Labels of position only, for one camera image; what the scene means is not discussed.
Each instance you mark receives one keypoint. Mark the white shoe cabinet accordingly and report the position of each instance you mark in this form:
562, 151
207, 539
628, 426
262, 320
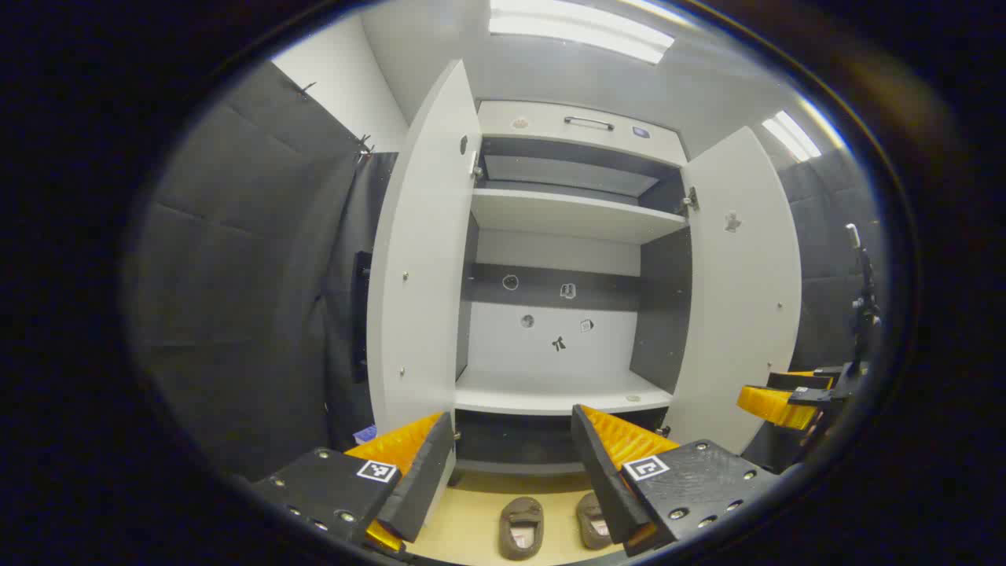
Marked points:
566, 212

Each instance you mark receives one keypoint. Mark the quilted black backdrop cloth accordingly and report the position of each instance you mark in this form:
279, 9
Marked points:
825, 259
236, 275

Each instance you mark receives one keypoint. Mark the small blue object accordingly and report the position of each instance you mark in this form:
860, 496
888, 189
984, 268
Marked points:
366, 435

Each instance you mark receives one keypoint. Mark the white shoe cabinet door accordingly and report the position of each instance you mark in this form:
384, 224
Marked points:
743, 314
424, 275

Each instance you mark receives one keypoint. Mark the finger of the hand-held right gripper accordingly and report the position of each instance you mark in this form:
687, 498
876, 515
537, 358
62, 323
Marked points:
774, 405
798, 380

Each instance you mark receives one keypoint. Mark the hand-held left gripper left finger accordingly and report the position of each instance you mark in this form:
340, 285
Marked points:
428, 472

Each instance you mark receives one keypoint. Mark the brown suede shoe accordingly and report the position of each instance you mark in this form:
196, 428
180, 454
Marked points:
520, 531
591, 523

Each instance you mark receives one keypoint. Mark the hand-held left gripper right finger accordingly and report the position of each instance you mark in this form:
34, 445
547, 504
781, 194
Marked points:
601, 472

